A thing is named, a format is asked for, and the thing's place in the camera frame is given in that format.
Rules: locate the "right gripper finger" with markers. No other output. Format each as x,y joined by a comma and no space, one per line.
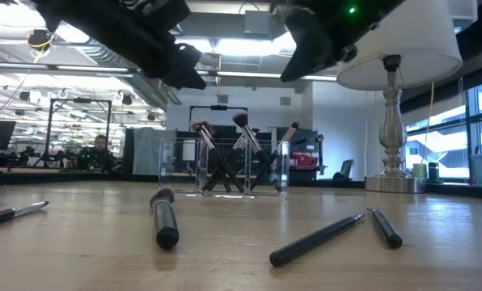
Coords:
311,48

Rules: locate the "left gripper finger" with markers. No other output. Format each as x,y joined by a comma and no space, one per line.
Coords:
186,66

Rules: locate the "fluffy black powder brush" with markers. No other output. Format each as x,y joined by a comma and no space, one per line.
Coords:
249,135
166,226

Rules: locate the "ceiling light strip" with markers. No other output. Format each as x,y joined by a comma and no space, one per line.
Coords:
249,75
91,68

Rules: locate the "white shade silver table lamp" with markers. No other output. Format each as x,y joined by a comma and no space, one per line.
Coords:
402,48

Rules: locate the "grey partition panel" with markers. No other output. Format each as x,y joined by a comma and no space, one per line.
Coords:
148,151

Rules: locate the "clear acrylic brush organizer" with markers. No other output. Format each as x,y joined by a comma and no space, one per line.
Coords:
176,169

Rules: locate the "red box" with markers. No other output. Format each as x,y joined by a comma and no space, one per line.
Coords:
303,159

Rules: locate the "dark open laptop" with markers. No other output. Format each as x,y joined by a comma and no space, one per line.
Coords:
346,167

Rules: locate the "person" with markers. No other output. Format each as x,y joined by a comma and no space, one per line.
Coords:
99,155

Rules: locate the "green cup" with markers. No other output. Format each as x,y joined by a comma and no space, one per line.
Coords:
419,170

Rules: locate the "dark cup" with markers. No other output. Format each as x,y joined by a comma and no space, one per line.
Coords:
434,171

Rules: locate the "black aluminium table frame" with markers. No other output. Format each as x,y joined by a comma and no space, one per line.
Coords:
63,178

